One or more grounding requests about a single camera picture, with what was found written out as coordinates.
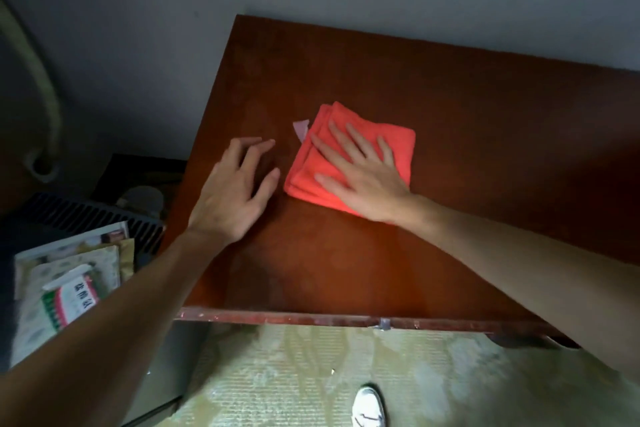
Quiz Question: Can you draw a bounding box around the person's right hand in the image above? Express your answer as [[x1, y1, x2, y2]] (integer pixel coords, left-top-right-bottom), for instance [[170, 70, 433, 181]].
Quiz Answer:
[[311, 120, 426, 226]]

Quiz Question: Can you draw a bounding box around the person's left hand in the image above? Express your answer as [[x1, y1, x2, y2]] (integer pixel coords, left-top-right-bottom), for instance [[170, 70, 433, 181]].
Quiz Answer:
[[187, 136, 282, 248]]

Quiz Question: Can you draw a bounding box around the orange cloth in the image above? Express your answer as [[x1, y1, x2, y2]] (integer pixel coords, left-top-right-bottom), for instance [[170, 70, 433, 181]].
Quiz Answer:
[[283, 101, 417, 218]]

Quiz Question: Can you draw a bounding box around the person's right forearm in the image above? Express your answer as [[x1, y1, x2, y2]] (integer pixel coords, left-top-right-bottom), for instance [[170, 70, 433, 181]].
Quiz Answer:
[[399, 196, 640, 382]]

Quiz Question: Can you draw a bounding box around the pale round floor object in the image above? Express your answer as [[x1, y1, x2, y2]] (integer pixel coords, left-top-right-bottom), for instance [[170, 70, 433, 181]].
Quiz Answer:
[[117, 185, 165, 220]]

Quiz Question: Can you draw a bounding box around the reddish brown wooden table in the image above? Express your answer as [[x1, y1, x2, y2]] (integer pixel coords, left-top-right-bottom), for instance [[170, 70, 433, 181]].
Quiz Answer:
[[159, 15, 640, 338]]

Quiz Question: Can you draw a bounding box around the white glossy booklet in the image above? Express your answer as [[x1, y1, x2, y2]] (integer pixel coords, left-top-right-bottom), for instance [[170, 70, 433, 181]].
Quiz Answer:
[[9, 221, 136, 372]]

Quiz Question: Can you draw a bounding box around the white green red medicine box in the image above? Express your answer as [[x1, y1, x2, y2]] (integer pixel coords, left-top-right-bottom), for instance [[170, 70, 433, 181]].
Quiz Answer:
[[41, 264, 109, 332]]

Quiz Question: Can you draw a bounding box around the round metal bin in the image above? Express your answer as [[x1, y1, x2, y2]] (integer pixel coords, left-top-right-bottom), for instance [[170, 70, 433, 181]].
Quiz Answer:
[[487, 334, 581, 350]]

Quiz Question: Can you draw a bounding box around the cream insulated pipe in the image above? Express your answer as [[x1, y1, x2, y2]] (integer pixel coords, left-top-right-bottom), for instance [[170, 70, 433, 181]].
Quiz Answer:
[[0, 0, 62, 183]]

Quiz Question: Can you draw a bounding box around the white shoe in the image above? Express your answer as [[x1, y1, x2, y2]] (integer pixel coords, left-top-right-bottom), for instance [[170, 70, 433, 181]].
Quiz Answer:
[[351, 385, 387, 427]]

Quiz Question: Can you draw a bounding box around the cream patterned booklet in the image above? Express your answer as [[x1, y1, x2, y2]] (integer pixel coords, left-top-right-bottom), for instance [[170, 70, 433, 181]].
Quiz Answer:
[[12, 244, 122, 368]]

